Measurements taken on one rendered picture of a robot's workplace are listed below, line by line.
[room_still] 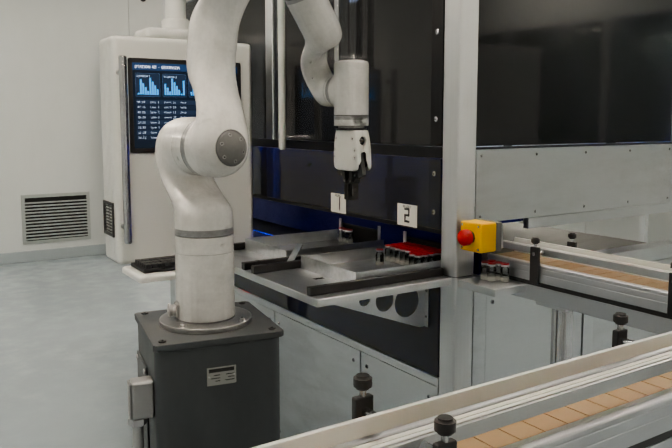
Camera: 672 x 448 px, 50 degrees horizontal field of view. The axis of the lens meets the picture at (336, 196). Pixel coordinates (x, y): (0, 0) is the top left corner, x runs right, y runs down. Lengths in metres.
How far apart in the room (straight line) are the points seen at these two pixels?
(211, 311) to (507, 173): 0.87
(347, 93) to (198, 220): 0.50
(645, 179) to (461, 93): 0.81
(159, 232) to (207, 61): 1.14
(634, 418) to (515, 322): 1.10
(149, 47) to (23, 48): 4.58
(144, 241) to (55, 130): 4.61
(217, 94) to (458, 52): 0.65
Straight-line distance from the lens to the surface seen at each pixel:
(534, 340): 2.10
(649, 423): 0.99
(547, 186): 2.04
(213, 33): 1.45
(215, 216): 1.44
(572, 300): 1.73
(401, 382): 2.08
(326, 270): 1.82
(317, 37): 1.65
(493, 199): 1.89
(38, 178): 7.01
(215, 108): 1.40
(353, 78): 1.70
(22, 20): 7.03
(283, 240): 2.28
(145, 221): 2.47
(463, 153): 1.80
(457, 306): 1.85
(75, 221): 7.11
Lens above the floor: 1.28
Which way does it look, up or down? 6 degrees down
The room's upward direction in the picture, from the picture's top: straight up
